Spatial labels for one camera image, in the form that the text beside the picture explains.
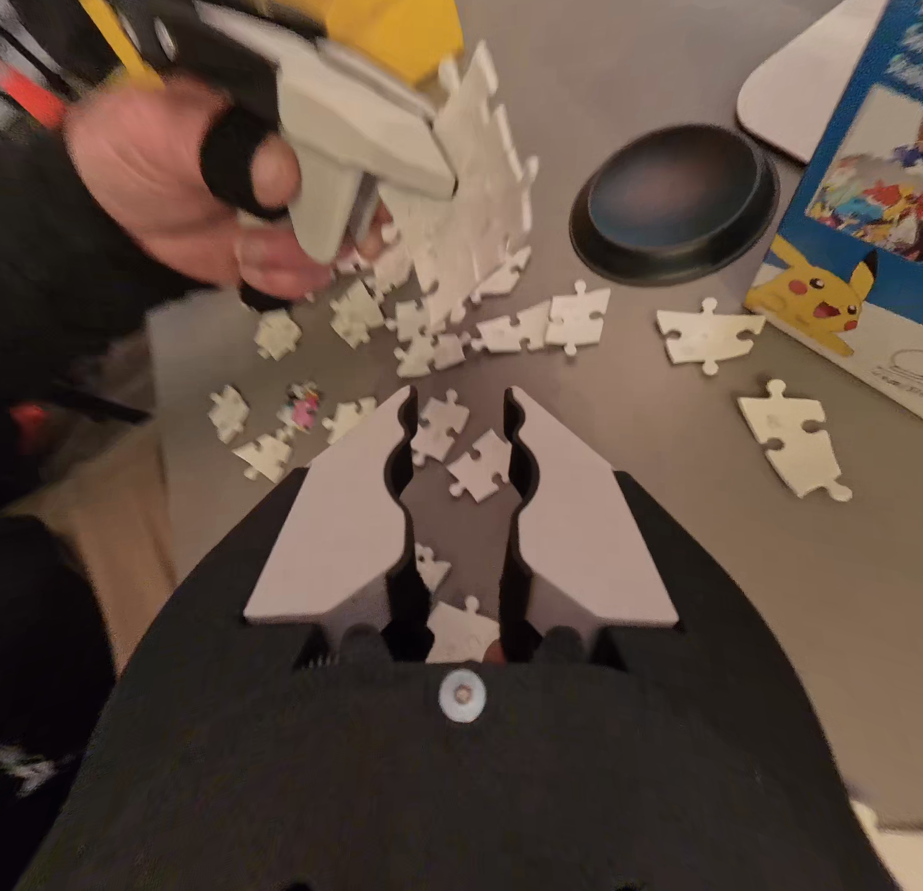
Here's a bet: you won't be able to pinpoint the white rounded board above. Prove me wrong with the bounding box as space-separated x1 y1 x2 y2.
736 0 907 165

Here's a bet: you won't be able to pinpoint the colourful cartoon puzzle box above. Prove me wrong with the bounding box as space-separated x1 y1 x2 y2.
743 0 923 421

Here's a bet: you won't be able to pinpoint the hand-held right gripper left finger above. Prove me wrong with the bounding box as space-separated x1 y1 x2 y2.
242 385 435 663

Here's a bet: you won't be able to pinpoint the white instruction sheet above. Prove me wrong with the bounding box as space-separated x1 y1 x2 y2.
849 797 923 891

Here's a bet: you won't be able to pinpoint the pink printed puzzle piece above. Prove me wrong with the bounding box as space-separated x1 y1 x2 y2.
277 380 323 432

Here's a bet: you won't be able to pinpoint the yellow plastic case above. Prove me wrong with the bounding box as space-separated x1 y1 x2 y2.
72 0 466 93

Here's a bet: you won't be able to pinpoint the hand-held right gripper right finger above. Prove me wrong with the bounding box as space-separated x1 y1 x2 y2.
499 385 682 663

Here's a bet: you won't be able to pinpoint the white puzzle pieces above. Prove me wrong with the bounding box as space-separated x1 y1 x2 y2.
206 242 855 664

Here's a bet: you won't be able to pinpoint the person's black jacket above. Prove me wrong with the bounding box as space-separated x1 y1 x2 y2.
0 512 120 891

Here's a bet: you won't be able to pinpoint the black round ball stand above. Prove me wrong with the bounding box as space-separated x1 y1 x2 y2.
568 121 782 288

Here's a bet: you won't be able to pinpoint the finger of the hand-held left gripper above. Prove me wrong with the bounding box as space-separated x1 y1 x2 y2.
276 60 460 201
193 0 438 122

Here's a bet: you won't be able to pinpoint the person's beige trousers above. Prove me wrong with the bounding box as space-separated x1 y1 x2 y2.
7 426 180 679

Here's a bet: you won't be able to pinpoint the person's left hand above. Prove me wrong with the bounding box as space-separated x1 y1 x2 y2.
61 76 396 308

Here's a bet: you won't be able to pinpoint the four-piece white puzzle section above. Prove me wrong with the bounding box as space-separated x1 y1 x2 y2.
371 40 540 333

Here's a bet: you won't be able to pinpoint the person's left forearm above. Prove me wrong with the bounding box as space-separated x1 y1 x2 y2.
0 126 217 506

